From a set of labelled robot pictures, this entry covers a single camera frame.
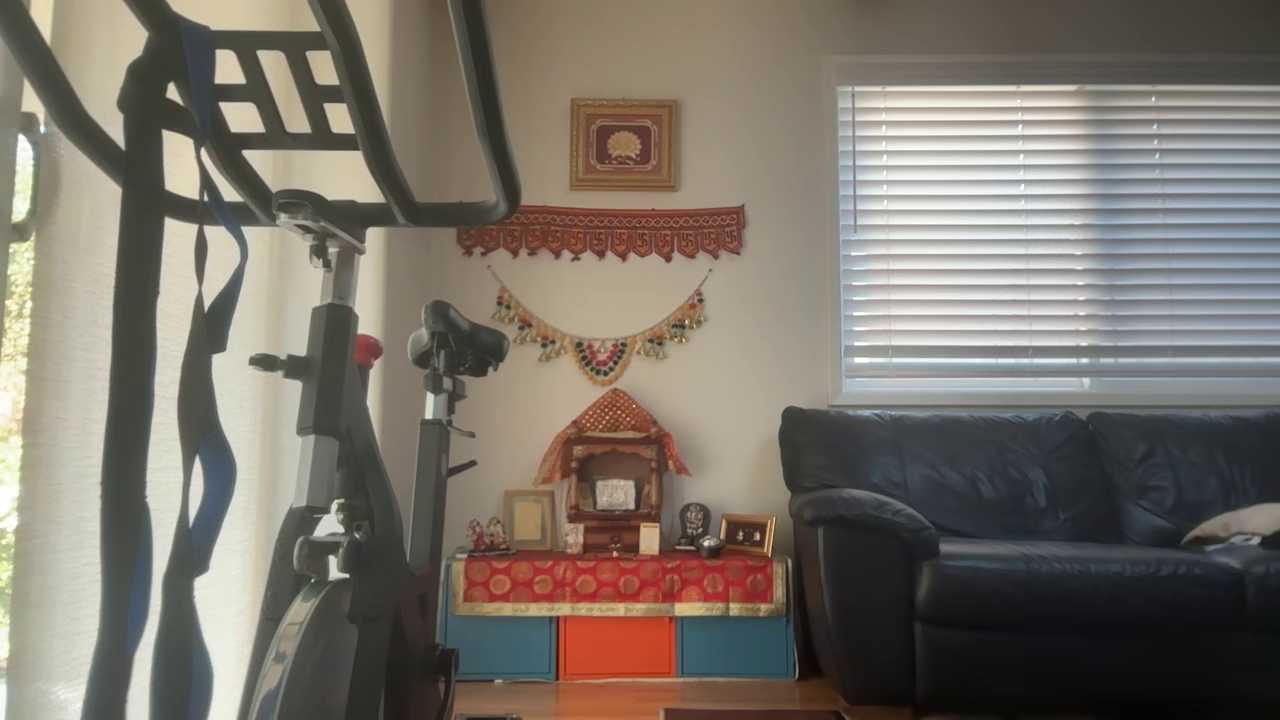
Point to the red and gold cloth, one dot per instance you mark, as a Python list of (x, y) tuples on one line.
[(615, 582)]

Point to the white curtain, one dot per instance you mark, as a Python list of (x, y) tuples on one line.
[(60, 450)]

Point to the small gold picture frame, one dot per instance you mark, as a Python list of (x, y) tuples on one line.
[(747, 535)]

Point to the pair of small figurines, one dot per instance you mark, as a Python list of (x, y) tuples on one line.
[(488, 537)]

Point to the small white card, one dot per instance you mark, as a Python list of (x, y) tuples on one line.
[(649, 539)]

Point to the white window blinds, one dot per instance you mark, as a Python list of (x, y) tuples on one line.
[(1050, 250)]

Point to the red embroidered wall hanging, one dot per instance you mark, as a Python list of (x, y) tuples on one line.
[(600, 232)]

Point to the black exercise bike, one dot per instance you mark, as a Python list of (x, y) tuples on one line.
[(330, 400)]

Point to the dark rug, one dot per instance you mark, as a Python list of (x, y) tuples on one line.
[(750, 714)]

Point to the pale picture frame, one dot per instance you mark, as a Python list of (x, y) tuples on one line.
[(528, 520)]

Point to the blue storage bin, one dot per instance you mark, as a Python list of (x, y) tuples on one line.
[(736, 648)]

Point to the small black bowl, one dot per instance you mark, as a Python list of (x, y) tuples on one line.
[(710, 547)]

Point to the black leather sofa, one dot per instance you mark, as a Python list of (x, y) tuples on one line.
[(1000, 480)]

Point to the pale cushion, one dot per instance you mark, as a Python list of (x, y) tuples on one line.
[(1240, 525)]

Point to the beaded gold garland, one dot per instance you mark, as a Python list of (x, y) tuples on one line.
[(600, 360)]

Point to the wooden shrine with canopy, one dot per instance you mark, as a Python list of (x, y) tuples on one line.
[(612, 460)]

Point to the gold framed wall picture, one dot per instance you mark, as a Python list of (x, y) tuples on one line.
[(624, 145)]

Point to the dark idol statue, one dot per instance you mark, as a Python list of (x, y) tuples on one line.
[(693, 522)]

